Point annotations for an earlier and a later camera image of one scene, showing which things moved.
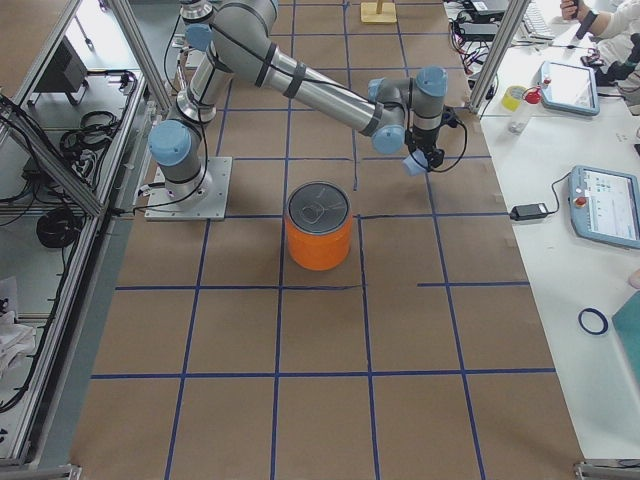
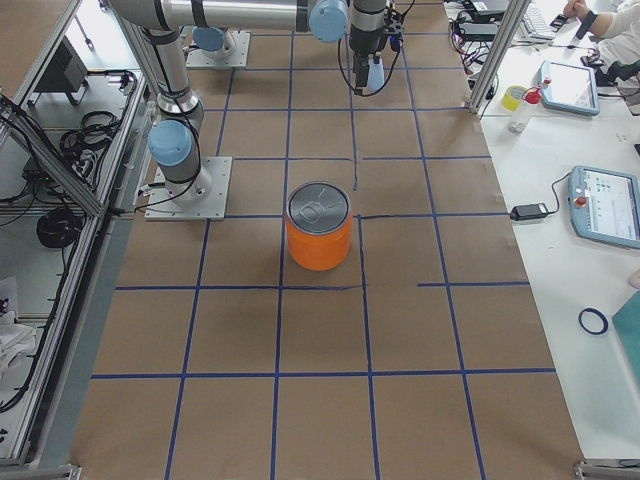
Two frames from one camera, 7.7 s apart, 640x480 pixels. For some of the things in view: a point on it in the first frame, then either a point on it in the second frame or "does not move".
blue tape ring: (600, 315) does not move
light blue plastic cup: (416, 163) → (375, 73)
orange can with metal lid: (318, 217) does not move
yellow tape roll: (512, 97) does not move
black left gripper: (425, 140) → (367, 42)
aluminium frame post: (513, 15) does not move
